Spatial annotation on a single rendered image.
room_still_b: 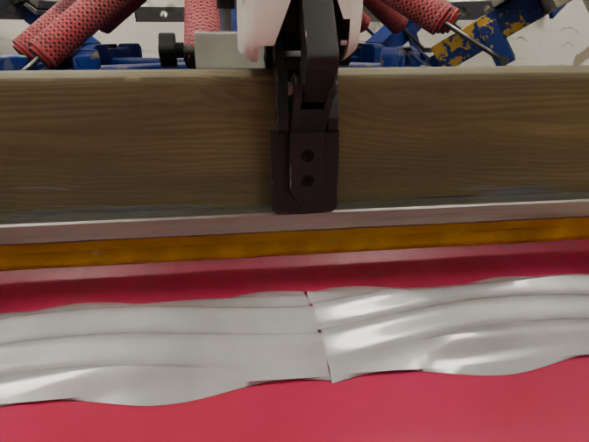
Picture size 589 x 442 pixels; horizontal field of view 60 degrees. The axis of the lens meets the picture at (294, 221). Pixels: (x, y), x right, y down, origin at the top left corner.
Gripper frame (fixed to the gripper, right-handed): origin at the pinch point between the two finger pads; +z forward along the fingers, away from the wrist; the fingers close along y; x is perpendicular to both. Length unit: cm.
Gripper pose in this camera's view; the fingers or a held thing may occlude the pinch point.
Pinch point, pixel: (296, 160)
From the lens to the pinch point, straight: 27.1
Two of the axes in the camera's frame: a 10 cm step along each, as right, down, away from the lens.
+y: 1.3, 3.5, -9.3
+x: 9.9, -0.5, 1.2
